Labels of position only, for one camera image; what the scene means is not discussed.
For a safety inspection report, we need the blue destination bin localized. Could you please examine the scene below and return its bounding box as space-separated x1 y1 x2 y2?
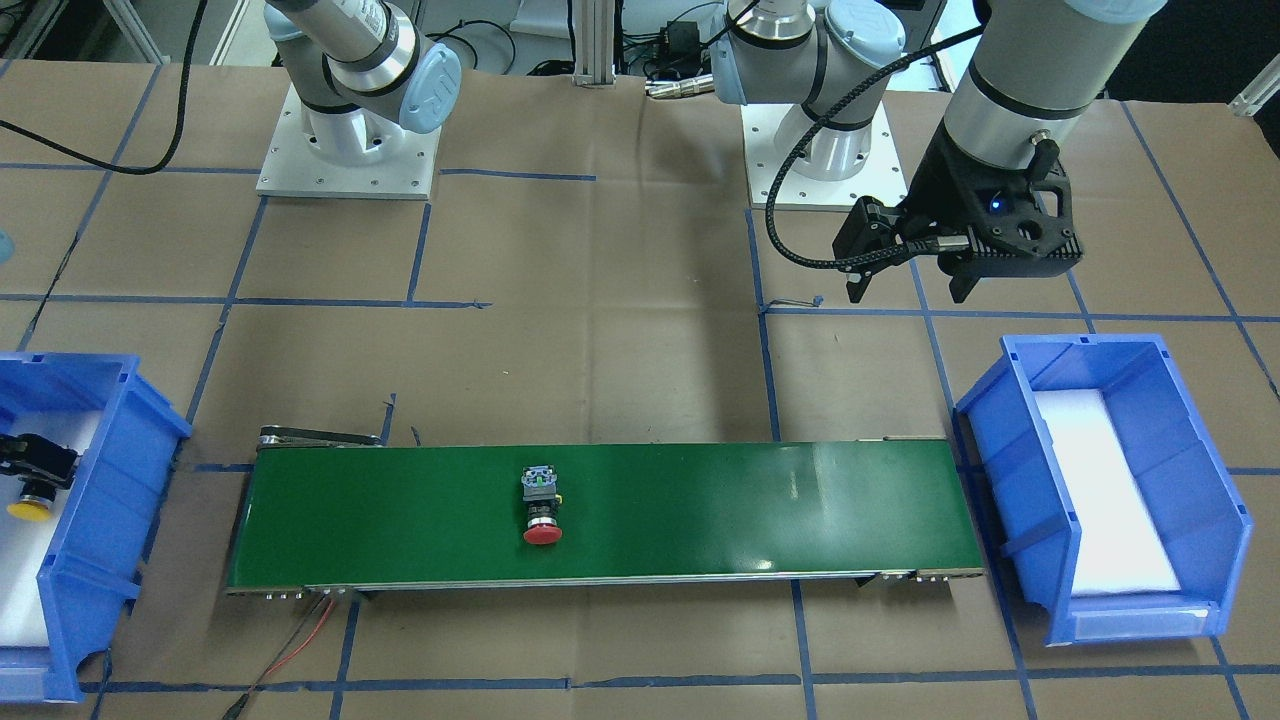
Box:
1 352 192 705

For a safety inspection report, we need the aluminium frame post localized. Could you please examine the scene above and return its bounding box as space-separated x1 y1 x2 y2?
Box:
568 1 622 88

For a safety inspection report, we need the white foam pad source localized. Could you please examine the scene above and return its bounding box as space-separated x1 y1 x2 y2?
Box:
1034 389 1181 597

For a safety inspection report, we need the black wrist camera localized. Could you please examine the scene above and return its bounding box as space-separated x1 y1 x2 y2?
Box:
832 195 931 304

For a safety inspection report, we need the red black wire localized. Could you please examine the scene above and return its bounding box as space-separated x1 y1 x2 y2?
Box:
220 594 337 720

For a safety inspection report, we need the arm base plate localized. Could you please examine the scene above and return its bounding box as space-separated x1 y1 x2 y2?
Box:
256 87 442 201
742 100 909 213

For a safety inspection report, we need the blue source bin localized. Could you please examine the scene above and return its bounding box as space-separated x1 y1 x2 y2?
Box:
957 334 1253 647

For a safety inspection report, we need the red mushroom push button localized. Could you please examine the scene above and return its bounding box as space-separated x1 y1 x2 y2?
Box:
520 465 563 546

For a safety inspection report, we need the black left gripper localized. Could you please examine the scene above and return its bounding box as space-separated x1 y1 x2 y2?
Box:
900 128 1084 304

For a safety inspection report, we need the white foam pad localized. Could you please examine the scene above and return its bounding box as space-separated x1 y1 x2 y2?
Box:
1 411 101 648

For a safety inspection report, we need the braided black cable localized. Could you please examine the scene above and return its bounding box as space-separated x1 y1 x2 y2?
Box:
765 26 986 272

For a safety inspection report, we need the green conveyor belt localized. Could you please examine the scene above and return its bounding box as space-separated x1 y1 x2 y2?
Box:
225 439 984 594

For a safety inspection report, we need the yellow mushroom push button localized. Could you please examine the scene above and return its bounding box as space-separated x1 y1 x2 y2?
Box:
1 433 81 521

